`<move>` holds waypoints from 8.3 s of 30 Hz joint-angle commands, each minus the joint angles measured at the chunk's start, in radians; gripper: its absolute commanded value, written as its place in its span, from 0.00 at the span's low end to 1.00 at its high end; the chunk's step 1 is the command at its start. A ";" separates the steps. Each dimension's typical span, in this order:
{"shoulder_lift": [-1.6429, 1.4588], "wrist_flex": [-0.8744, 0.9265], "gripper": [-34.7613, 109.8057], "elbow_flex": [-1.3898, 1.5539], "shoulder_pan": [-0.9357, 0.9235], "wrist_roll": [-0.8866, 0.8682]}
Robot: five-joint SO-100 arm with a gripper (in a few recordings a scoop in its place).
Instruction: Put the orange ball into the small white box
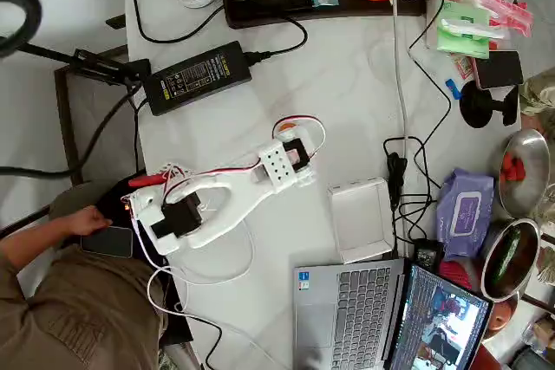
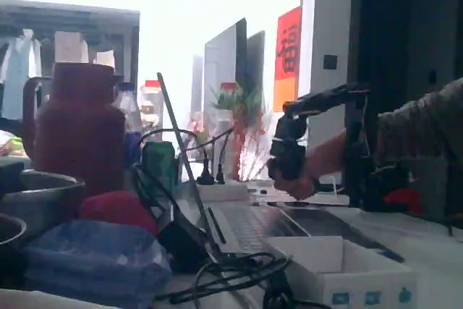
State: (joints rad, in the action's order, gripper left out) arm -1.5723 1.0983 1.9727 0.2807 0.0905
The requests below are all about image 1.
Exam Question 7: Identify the white cardboard box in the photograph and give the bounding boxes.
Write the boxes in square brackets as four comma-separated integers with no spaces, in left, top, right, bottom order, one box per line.
[327,176,396,264]

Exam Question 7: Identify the person's left hand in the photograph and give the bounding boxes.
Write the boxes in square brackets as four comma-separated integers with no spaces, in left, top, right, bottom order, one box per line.
[69,206,115,237]

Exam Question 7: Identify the large black power brick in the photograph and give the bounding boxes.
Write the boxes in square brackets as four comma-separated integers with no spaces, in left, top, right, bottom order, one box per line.
[145,40,254,118]

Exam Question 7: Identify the dark wooden tea tray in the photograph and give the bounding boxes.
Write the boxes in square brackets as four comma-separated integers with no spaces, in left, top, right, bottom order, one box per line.
[222,0,437,31]

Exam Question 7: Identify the red spring clamp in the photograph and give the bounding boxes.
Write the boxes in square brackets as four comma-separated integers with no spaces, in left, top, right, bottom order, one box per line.
[127,172,175,188]

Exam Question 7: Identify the small black power adapter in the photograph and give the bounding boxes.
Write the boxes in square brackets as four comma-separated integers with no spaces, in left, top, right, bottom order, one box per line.
[413,237,445,272]

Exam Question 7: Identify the silver laptop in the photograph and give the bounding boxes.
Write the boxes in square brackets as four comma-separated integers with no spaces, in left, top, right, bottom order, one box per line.
[291,256,496,370]

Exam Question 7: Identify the blue USB stick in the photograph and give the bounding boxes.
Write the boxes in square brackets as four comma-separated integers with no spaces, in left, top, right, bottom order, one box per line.
[444,78,462,101]

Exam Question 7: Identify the wet wipes plastic pack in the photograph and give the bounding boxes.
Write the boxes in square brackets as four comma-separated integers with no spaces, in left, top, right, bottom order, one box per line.
[434,167,496,262]

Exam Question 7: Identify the red printed paper packet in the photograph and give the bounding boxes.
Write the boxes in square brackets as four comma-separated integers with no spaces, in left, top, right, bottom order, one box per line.
[448,51,480,81]

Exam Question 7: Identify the green tissue pack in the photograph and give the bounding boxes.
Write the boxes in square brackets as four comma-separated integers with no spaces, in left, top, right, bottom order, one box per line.
[434,3,507,60]

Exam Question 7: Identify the red cloth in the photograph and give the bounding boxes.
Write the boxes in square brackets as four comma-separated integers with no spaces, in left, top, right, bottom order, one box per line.
[436,258,474,292]

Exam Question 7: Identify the smartphone with grey case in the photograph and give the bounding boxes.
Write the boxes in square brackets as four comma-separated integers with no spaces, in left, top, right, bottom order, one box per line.
[79,225,134,260]

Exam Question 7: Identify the red strawberries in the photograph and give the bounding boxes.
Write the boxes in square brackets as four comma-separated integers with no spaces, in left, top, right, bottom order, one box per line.
[499,152,527,184]

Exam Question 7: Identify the smartphone with pink case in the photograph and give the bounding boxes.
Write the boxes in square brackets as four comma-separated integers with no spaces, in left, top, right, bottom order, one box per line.
[471,49,526,91]

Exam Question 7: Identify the dark wooden chair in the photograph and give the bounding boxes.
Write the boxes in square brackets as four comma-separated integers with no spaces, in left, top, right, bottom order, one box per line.
[54,43,147,187]

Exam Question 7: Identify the green cucumber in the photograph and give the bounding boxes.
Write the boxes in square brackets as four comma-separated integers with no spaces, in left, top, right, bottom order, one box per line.
[488,226,522,287]

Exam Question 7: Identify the wide steel bowl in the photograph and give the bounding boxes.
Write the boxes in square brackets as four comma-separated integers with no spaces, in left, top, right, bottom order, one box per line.
[495,127,552,220]

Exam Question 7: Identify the camouflage clothing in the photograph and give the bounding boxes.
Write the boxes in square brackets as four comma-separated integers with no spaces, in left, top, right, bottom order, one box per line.
[519,69,555,128]

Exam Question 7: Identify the deep steel bowl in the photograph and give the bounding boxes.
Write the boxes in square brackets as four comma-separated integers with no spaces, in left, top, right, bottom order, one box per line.
[479,217,542,303]

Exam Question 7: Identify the clear plastic bag red print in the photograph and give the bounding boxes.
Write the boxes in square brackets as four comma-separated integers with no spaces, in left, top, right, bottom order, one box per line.
[436,0,535,40]

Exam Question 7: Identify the olive clothed person's body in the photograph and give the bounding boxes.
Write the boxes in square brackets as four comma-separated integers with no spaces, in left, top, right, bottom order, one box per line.
[0,181,168,370]

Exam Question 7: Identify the reddish apple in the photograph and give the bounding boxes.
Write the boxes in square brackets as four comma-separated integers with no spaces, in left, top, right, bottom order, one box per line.
[488,300,515,332]

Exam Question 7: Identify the black gooseneck clamp stand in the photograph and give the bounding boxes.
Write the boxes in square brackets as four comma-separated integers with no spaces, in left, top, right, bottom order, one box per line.
[0,0,153,88]

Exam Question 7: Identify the red white servo wire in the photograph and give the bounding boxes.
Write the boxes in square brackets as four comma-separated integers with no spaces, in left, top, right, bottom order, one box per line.
[162,114,327,215]

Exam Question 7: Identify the tangled black cable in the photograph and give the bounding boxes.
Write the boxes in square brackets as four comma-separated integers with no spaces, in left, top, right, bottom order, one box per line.
[382,134,440,258]

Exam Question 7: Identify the thick white cable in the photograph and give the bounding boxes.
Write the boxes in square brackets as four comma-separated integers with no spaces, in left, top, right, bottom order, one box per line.
[385,0,412,148]

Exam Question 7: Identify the thin black cable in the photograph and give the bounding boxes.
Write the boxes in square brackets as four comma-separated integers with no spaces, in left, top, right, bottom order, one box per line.
[407,0,454,159]

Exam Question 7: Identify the white USB cable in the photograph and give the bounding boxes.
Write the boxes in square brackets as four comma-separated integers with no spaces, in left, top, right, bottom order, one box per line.
[145,213,256,336]

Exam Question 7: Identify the thick black cable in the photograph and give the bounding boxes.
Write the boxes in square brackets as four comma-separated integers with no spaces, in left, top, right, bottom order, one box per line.
[0,82,148,179]

